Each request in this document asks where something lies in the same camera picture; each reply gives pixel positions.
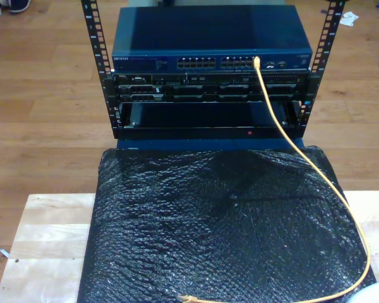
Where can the black rack server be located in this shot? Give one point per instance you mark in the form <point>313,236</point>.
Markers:
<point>208,91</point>

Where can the black rack frame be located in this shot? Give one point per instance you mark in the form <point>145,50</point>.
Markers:
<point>108,94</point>

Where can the black bubble wrap mat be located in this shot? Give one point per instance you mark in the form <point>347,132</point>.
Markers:
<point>192,236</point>

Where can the white crumpled paper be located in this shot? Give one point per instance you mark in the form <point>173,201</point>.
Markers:
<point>349,19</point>

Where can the black rack shelf tray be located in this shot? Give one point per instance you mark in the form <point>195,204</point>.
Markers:
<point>208,132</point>

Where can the blue network switch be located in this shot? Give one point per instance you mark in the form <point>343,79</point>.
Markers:
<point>208,31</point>

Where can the blue base panel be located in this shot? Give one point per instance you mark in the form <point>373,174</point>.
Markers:
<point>177,144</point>

